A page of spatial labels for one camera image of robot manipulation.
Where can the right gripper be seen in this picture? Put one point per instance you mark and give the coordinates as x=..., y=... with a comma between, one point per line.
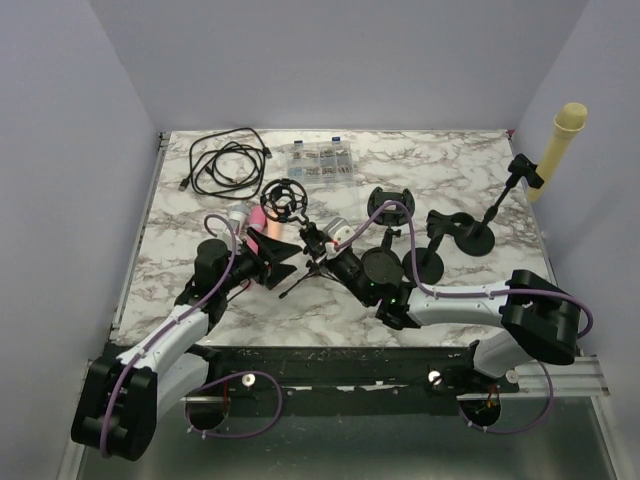
x=320, y=254

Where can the aluminium frame rail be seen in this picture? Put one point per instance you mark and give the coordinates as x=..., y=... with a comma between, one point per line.
x=584, y=378

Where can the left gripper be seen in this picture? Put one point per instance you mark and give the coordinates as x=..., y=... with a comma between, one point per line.
x=267, y=273

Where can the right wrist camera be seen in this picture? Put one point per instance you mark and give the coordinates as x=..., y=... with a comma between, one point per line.
x=336, y=233

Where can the shock mount desk stand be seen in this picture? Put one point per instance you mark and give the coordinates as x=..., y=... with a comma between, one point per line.
x=392, y=217

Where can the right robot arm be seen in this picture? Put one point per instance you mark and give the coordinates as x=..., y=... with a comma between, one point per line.
x=535, y=320

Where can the tall shock mount stand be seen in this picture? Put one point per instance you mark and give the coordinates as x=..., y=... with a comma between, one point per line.
x=285, y=201

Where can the peach microphone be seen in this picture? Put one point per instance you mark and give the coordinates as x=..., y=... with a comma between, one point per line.
x=274, y=227

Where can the pink microphone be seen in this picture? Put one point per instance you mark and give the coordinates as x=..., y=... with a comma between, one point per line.
x=256, y=223

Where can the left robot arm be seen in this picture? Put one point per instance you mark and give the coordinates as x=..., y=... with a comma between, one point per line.
x=124, y=396

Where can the clear screw organiser box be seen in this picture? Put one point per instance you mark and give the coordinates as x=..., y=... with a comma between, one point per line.
x=320, y=163

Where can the white microphone grey head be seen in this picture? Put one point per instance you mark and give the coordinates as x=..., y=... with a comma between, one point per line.
x=238, y=215

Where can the yellow microphone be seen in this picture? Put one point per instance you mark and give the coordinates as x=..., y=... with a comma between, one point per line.
x=568, y=122

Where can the clip desk stand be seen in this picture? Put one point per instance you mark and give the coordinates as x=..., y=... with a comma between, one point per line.
x=429, y=264

